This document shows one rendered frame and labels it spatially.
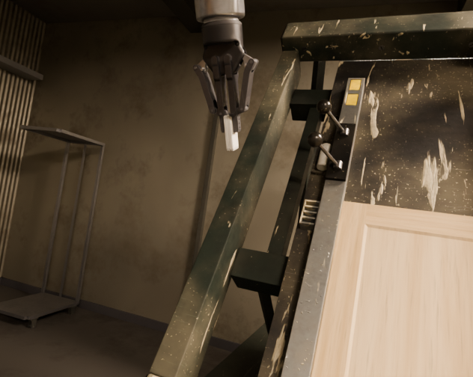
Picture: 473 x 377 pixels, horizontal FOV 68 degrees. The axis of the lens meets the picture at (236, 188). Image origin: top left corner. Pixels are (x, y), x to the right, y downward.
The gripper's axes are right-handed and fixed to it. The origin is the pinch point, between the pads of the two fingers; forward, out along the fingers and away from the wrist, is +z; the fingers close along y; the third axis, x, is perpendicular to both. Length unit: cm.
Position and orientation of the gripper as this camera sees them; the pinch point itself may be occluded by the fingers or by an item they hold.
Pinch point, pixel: (230, 132)
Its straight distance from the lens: 71.3
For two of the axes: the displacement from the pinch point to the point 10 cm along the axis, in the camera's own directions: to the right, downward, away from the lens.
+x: -3.8, 3.1, -8.7
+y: -9.2, -0.4, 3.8
